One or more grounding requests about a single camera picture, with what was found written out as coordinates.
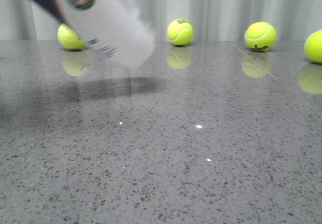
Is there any far right yellow tennis ball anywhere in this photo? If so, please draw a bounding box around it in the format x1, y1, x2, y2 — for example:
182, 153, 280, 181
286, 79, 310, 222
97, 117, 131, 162
304, 30, 322, 63

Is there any right yellow Wilson tennis ball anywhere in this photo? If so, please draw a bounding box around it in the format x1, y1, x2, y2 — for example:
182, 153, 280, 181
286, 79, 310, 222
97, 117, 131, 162
244, 22, 277, 51

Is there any middle yellow tennis ball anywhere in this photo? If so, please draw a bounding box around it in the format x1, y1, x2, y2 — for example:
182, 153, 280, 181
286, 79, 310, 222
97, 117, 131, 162
167, 19, 194, 46

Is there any grey pleated curtain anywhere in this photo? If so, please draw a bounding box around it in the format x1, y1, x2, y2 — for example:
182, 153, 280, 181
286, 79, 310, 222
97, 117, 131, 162
0, 0, 322, 42

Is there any left yellow tennis ball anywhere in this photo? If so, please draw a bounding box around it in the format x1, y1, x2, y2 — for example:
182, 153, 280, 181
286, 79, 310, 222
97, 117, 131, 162
57, 24, 86, 50

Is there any clear Wilson tennis ball can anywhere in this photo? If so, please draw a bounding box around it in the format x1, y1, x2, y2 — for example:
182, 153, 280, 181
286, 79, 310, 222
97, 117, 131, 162
33, 0, 155, 68

